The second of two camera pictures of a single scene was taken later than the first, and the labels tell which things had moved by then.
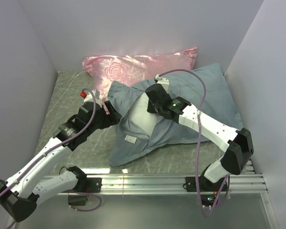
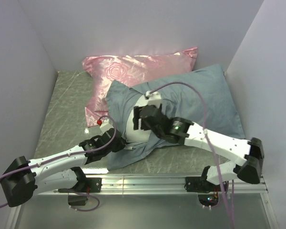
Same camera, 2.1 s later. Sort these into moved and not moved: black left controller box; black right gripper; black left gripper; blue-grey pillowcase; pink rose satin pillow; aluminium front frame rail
Moved: black right gripper; blue-grey pillowcase; black left gripper
Not moved: aluminium front frame rail; black left controller box; pink rose satin pillow
